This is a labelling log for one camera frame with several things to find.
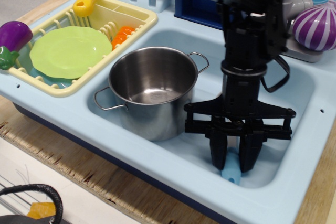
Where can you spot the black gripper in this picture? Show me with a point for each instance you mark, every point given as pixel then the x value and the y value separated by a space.
pixel 238 112

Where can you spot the stainless steel pot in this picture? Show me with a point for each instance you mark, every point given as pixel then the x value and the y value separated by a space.
pixel 151 86

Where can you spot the light blue toy sink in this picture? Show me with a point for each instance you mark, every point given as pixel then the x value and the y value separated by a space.
pixel 272 192

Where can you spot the yellow toy utensil handle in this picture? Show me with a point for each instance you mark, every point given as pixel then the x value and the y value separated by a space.
pixel 83 8

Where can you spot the cream dish rack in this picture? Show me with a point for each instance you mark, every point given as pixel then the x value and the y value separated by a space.
pixel 108 17

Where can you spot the orange toy carrot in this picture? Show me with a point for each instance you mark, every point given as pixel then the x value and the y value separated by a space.
pixel 121 36

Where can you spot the wooden board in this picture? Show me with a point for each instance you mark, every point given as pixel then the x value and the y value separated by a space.
pixel 148 198

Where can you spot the grey toy faucet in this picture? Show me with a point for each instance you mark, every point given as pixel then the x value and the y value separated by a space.
pixel 292 8

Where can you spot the light blue plate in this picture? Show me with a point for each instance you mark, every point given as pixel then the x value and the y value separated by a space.
pixel 61 83

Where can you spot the green plastic plate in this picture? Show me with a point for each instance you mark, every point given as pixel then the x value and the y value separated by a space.
pixel 69 52

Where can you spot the purple striped toy onion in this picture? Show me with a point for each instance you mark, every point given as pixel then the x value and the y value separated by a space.
pixel 314 28

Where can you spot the purple toy eggplant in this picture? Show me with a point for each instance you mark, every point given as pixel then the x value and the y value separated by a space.
pixel 14 36

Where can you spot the dark blue plastic box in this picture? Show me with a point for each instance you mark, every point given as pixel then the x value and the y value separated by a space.
pixel 202 12

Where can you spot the yellow tape piece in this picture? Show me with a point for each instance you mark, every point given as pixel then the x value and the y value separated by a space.
pixel 40 210

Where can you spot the white spoon blue handle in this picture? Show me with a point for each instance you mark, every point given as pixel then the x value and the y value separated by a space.
pixel 231 171

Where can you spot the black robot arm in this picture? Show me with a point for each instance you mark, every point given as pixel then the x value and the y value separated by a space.
pixel 255 34

